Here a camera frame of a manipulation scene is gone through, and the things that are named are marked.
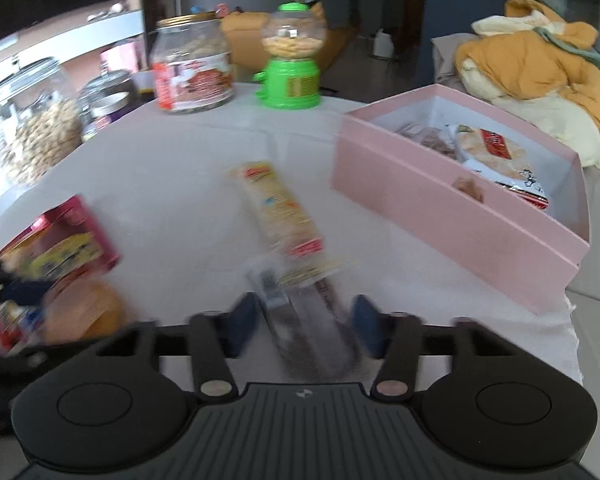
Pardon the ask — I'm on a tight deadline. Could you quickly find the white rice cracker packet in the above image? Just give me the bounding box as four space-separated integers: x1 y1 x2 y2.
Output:
448 125 550 210

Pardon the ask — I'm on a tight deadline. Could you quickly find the pink cardboard box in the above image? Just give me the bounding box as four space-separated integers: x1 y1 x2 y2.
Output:
332 84 590 314

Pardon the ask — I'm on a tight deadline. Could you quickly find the clear dark snack packet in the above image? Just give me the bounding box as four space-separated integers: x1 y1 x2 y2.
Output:
247 255 361 382

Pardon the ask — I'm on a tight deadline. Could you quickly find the large glass peanut jar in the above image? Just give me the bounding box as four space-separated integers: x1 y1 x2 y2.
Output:
0 58 83 185

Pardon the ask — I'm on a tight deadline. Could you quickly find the yellow snack bar packet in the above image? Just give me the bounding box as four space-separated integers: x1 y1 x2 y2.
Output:
230 160 352 287

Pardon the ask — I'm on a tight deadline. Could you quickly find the orange and cream blanket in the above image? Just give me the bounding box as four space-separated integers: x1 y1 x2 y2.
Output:
454 0 600 170

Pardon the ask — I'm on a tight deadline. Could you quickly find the yellow armchair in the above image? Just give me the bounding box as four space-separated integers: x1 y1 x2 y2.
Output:
221 2 358 73

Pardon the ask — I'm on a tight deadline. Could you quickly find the gold lid snack jar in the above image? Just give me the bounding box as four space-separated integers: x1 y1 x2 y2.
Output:
150 12 235 114

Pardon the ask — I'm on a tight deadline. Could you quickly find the white shelf unit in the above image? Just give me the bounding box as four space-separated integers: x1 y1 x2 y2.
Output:
0 0 182 81

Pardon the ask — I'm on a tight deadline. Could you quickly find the green gumball snack dispenser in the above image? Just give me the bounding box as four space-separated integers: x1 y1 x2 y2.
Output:
253 2 326 110

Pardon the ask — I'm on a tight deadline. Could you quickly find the red snack pouch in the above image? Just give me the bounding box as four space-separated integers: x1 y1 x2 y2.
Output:
0 195 128 351

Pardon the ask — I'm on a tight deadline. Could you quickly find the white table cloth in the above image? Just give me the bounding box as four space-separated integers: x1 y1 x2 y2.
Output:
0 81 581 480

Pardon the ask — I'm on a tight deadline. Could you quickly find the small glass jar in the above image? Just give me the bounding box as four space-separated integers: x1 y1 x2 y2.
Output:
78 70 140 142

